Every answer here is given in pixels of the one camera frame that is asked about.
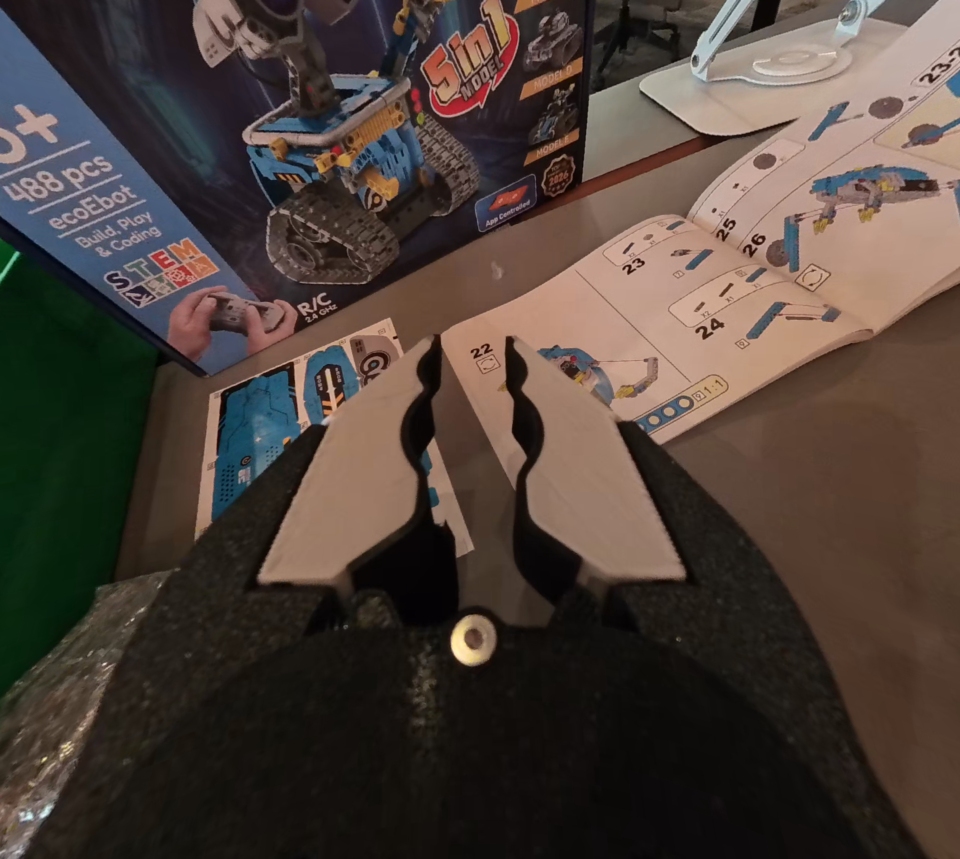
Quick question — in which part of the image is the blue sticker sheet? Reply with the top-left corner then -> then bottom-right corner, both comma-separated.
193,317 -> 475,553

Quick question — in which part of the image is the blue toy robot kit box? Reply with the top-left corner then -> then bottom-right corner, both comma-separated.
0,0 -> 605,378

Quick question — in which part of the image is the large bubble wrap bag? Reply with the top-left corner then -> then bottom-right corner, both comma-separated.
0,570 -> 181,859

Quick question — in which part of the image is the open instruction booklet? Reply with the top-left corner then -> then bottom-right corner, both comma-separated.
441,0 -> 960,445

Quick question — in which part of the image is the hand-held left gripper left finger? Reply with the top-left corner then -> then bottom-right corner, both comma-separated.
257,334 -> 459,594

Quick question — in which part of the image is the green plastic bin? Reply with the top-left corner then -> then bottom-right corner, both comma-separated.
0,240 -> 162,695

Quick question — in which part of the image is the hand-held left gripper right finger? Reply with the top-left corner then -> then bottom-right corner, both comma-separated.
504,335 -> 689,594

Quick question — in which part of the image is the white desk lamp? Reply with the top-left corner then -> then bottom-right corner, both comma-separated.
639,0 -> 960,136

